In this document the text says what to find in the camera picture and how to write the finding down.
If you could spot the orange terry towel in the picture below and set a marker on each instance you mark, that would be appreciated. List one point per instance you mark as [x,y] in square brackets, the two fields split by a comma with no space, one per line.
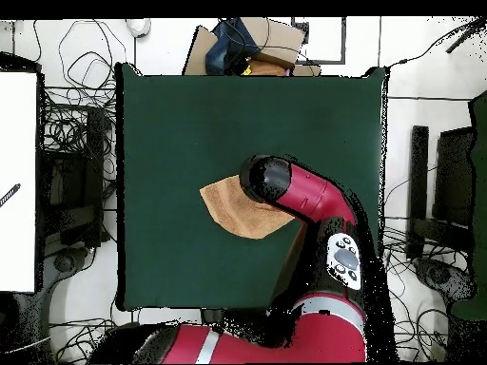
[236,213]

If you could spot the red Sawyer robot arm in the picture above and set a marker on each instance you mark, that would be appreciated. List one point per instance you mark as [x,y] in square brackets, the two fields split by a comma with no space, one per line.
[312,194]

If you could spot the orange brown cloth item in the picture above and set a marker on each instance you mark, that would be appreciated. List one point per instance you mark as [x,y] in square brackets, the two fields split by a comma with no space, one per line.
[266,68]

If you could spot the flat cardboard sheet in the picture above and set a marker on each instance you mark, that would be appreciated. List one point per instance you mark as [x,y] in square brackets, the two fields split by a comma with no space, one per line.
[199,53]

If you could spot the dark green table cloth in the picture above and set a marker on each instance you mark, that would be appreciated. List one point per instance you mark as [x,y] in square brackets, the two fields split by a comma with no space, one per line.
[171,133]

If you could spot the blue bag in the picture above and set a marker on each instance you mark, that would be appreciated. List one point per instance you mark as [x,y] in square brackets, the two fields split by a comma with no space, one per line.
[224,53]

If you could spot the large cardboard box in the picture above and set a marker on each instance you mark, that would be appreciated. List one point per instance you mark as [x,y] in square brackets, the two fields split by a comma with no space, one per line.
[274,38]

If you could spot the black equipment rack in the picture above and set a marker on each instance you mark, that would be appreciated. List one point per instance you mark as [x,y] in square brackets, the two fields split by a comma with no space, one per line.
[76,182]

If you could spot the black upright bar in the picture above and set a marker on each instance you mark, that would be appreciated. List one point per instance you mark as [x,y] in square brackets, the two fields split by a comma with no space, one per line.
[418,182]

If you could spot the dark stand foot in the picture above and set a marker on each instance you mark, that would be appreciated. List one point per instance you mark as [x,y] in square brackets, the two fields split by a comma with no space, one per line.
[437,275]
[64,262]

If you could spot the white rounded object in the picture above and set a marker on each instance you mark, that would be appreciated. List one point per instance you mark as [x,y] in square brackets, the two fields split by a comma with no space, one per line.
[139,26]

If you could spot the black panel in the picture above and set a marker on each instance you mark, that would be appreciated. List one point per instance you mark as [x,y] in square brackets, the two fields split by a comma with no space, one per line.
[454,175]

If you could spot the white board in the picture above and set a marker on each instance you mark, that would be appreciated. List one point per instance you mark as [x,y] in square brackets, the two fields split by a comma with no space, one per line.
[19,152]

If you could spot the striped black rod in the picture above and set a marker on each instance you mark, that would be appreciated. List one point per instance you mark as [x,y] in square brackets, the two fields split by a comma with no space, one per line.
[9,195]

